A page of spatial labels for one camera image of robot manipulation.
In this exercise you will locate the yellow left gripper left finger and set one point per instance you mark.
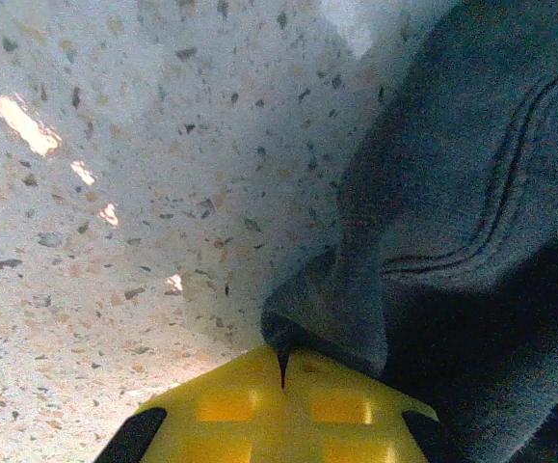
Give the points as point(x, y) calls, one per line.
point(220, 424)

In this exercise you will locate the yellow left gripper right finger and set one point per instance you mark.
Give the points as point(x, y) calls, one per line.
point(355, 429)

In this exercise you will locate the dark grey t-shirt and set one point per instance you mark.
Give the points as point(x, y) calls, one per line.
point(452, 193)

